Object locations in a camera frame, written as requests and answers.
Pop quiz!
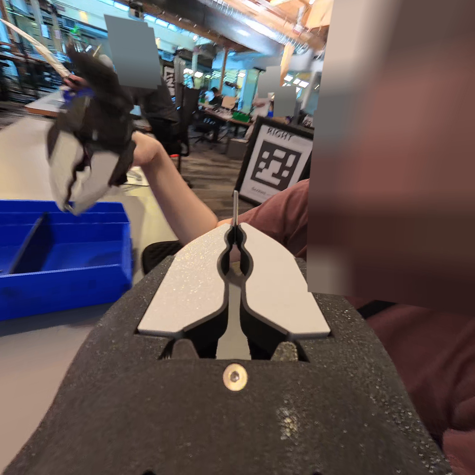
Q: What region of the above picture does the grey trash bin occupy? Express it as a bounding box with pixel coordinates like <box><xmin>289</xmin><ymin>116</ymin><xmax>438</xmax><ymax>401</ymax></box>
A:
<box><xmin>226</xmin><ymin>137</ymin><xmax>248</xmax><ymax>160</ymax></box>

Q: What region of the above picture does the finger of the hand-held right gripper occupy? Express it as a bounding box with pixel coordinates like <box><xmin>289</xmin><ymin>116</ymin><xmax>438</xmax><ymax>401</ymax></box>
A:
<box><xmin>70</xmin><ymin>152</ymin><xmax>120</xmax><ymax>216</ymax></box>
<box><xmin>47</xmin><ymin>130</ymin><xmax>85</xmax><ymax>211</ymax></box>

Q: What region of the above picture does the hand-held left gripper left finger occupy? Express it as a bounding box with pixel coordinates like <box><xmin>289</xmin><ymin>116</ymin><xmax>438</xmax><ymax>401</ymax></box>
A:
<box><xmin>137</xmin><ymin>224</ymin><xmax>228</xmax><ymax>357</ymax></box>

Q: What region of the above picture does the black office chair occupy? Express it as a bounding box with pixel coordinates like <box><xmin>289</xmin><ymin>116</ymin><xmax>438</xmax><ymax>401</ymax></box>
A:
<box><xmin>169</xmin><ymin>87</ymin><xmax>194</xmax><ymax>188</ymax></box>

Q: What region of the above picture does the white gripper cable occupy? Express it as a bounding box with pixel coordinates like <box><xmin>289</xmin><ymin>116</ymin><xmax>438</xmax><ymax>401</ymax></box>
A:
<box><xmin>0</xmin><ymin>18</ymin><xmax>72</xmax><ymax>86</ymax></box>

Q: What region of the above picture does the black framed marker sign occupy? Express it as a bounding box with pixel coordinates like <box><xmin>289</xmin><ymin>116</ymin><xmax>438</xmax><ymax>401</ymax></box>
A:
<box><xmin>235</xmin><ymin>116</ymin><xmax>315</xmax><ymax>207</ymax></box>

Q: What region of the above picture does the blue plastic parts bin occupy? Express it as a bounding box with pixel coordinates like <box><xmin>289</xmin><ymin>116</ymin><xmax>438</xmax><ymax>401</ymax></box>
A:
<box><xmin>0</xmin><ymin>200</ymin><xmax>133</xmax><ymax>321</ymax></box>

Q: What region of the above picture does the wooden background desk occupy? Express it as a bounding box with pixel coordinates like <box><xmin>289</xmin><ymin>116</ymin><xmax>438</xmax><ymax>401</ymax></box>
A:
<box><xmin>200</xmin><ymin>106</ymin><xmax>257</xmax><ymax>131</ymax></box>

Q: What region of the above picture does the person's maroon shirt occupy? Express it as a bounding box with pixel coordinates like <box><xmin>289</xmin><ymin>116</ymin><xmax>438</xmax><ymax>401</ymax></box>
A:
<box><xmin>217</xmin><ymin>178</ymin><xmax>475</xmax><ymax>475</ymax></box>

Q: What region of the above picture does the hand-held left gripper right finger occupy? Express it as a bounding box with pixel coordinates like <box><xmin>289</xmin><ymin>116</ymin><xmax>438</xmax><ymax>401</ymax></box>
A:
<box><xmin>237</xmin><ymin>223</ymin><xmax>331</xmax><ymax>357</ymax></box>

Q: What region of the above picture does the black bin divider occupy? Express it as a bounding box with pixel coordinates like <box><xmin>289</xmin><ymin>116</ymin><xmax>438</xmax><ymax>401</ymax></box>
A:
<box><xmin>7</xmin><ymin>212</ymin><xmax>49</xmax><ymax>275</ymax></box>

